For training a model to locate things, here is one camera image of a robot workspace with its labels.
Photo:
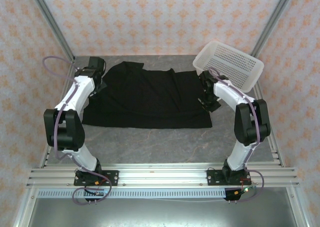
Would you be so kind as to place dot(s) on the aluminium frame post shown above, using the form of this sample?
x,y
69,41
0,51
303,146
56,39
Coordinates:
x,y
272,22
52,24

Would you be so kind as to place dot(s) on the black t-shirt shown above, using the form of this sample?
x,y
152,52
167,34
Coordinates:
x,y
150,99

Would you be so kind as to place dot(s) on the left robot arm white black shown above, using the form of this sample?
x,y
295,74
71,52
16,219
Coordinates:
x,y
65,132

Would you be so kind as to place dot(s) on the aluminium mounting rail beam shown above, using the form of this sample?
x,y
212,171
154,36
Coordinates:
x,y
162,175

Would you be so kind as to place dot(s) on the small circuit board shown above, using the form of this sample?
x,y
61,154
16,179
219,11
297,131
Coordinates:
x,y
96,193
247,189

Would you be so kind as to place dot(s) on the white perforated plastic basket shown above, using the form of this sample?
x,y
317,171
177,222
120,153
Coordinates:
x,y
232,62

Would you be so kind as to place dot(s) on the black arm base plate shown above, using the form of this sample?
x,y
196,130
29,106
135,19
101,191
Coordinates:
x,y
112,178
212,178

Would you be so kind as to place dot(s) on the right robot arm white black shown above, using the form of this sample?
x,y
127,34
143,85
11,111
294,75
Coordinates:
x,y
252,127

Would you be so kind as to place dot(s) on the grey metal lower panel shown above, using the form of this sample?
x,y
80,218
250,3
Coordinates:
x,y
162,213

